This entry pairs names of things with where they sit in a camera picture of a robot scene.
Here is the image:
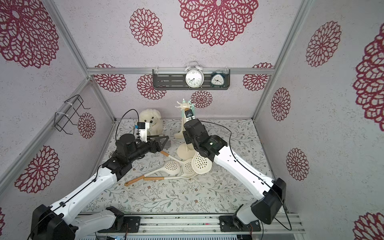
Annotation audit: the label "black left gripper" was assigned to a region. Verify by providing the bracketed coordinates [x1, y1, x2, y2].
[127, 135, 169, 163]

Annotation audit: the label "cream skimmer orange handle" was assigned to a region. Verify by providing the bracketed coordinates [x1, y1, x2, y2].
[125, 160, 182, 187]

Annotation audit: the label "cream skimmer brown handle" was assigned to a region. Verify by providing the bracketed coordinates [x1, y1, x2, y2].
[161, 151, 197, 177]

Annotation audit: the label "cream skimmer wooden handle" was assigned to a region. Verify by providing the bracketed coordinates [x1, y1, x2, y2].
[191, 152, 213, 175]

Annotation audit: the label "cream skimmer tan handle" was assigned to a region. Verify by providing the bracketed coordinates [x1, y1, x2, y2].
[144, 173, 198, 181]

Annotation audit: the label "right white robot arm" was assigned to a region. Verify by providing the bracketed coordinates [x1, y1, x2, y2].
[183, 119, 287, 225]

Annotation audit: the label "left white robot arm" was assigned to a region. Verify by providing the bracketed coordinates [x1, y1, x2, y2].
[27, 134, 169, 240]

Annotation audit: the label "cream utensil rack stand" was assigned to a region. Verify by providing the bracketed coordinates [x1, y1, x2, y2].
[174, 98, 197, 160]

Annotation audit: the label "white plush dog toy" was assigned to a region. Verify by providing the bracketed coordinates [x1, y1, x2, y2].
[139, 109, 163, 136]

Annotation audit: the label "white alarm clock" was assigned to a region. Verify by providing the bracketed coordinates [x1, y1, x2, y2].
[185, 61, 205, 88]

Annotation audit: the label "teal alarm clock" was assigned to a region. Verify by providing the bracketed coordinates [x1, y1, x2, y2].
[211, 72, 225, 88]

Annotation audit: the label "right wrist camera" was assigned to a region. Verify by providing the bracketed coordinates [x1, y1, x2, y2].
[185, 109, 195, 122]

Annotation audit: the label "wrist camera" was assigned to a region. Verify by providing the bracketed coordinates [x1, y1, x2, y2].
[135, 122, 150, 143]
[185, 109, 195, 122]

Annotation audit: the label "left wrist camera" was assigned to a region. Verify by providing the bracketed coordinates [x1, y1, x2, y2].
[135, 122, 150, 143]

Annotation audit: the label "grey wall shelf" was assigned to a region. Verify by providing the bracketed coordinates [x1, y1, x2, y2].
[153, 69, 231, 90]

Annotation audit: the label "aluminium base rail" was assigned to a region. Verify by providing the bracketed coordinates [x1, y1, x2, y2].
[69, 211, 306, 240]

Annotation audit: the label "black wire wall rack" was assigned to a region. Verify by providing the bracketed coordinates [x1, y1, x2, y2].
[53, 94, 89, 135]

